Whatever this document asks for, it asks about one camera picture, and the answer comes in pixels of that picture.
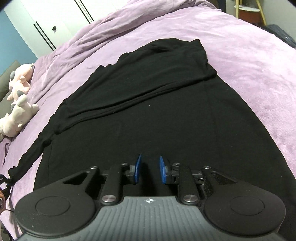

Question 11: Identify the yellow side table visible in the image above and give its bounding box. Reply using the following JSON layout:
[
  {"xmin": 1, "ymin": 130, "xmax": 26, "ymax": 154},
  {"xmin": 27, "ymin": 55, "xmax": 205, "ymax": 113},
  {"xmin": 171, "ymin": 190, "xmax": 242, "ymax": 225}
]
[{"xmin": 234, "ymin": 0, "xmax": 267, "ymax": 26}]

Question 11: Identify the grey headboard cushion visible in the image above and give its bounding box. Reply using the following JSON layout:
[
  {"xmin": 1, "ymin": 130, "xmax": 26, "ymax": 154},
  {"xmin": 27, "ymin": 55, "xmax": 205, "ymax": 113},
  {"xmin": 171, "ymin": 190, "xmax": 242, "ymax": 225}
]
[{"xmin": 0, "ymin": 60, "xmax": 20, "ymax": 118}]

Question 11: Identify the white wardrobe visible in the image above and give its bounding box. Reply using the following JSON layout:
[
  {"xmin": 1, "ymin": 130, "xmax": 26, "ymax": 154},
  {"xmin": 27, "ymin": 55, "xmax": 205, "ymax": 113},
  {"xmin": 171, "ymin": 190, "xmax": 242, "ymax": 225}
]
[{"xmin": 4, "ymin": 0, "xmax": 128, "ymax": 58}]

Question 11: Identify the purple duvet bed cover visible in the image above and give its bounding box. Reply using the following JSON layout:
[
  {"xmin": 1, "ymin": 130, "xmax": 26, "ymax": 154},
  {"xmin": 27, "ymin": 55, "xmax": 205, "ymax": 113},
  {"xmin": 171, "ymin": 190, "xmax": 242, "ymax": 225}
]
[{"xmin": 1, "ymin": 1, "xmax": 295, "ymax": 237}]

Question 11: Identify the dark grey bag on floor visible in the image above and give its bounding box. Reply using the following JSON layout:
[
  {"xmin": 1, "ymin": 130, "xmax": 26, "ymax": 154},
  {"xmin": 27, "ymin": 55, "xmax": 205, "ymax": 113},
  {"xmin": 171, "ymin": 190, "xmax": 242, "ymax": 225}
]
[{"xmin": 261, "ymin": 24, "xmax": 296, "ymax": 49}]

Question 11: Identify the white pink plush toy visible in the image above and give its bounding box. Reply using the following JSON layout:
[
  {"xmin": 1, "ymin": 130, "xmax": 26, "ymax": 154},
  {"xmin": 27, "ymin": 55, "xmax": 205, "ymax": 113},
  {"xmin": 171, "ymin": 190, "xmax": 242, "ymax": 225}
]
[{"xmin": 1, "ymin": 94, "xmax": 39, "ymax": 141}]

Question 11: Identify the black garment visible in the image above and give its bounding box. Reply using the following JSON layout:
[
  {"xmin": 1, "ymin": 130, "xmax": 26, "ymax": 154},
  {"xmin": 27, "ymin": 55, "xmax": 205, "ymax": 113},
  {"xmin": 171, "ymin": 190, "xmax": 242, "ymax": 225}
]
[{"xmin": 9, "ymin": 38, "xmax": 295, "ymax": 240}]

